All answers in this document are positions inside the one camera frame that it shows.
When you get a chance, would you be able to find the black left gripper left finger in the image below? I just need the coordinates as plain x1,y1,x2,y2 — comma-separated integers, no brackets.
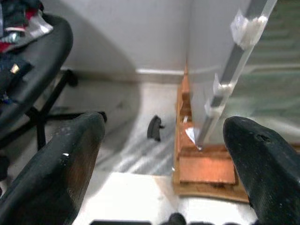
0,112,106,225

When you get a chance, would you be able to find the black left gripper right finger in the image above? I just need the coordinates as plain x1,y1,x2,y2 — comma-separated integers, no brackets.
222,116,300,225

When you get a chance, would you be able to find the small silver fridge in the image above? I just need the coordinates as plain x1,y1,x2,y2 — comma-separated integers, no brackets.
186,0,300,150

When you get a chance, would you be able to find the orange brick stack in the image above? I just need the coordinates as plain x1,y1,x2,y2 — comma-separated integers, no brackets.
179,155,236,186

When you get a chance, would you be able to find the tan wooden base board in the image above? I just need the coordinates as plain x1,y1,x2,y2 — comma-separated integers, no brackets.
172,58,300,203

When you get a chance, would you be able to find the small black plastic part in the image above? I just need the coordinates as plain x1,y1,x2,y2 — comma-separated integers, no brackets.
146,115,166,142

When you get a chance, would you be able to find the black office chair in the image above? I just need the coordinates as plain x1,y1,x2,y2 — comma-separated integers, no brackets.
0,13,107,152

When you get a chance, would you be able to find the clothes heap on office chair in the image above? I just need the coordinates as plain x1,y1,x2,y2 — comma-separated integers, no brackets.
0,0,53,54

